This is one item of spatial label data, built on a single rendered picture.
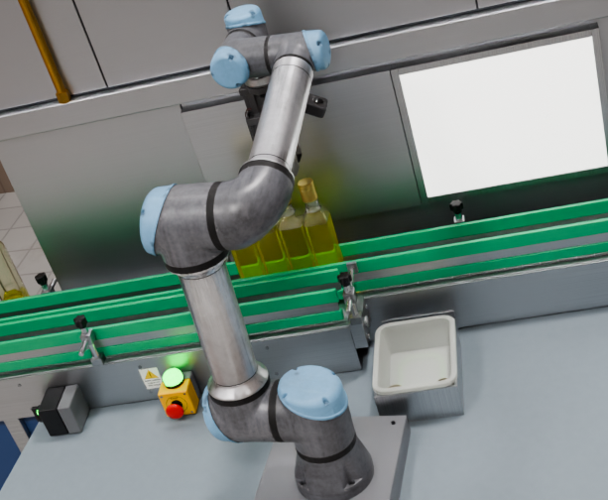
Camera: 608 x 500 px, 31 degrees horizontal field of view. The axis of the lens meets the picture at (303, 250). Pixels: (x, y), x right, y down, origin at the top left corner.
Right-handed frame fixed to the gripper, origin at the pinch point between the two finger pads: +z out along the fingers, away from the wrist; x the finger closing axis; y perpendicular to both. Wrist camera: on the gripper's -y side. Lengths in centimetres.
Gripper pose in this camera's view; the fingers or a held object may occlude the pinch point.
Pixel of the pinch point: (299, 163)
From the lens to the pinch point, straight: 229.6
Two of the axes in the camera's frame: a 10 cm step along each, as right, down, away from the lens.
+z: 2.6, 8.1, 5.3
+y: -9.6, 1.6, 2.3
